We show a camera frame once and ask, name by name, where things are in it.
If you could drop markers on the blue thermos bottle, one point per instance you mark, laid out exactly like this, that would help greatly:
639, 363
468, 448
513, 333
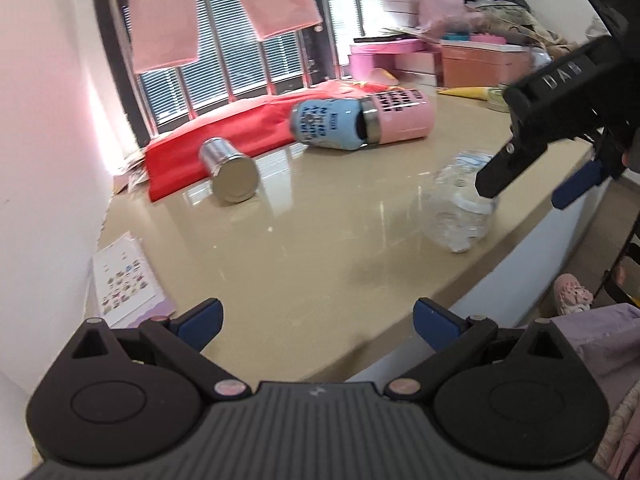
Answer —
329, 123

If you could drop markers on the yellow tube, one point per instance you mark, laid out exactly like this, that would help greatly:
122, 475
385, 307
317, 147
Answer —
479, 93

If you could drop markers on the red cloth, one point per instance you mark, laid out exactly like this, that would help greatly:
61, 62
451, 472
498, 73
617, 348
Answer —
253, 126

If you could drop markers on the sticker sheet booklet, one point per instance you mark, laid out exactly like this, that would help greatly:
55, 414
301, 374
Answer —
127, 290

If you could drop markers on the steel window railing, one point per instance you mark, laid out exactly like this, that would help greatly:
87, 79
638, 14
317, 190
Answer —
232, 64

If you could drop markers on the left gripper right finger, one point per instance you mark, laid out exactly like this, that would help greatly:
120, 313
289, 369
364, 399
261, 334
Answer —
455, 341

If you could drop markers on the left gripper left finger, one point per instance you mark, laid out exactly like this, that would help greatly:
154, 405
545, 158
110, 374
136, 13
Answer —
177, 345

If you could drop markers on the stainless steel cup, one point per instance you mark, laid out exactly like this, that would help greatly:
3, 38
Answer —
234, 175

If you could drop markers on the salmon pink storage box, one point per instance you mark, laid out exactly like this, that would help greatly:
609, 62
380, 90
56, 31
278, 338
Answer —
477, 64

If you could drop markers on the pink thermos bottle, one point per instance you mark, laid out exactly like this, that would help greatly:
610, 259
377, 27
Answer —
397, 115

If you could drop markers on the clear plastic cup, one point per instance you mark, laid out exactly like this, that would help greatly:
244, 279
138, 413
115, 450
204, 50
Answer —
452, 214

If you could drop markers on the pink slipper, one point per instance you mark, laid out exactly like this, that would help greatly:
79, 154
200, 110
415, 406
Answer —
570, 296

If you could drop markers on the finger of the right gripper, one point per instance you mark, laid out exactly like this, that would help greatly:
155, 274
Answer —
507, 165
591, 175

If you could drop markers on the pink stool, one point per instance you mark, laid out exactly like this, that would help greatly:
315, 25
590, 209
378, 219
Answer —
407, 55

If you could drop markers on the pink plastic bag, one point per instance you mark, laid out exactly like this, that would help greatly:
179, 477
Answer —
438, 17

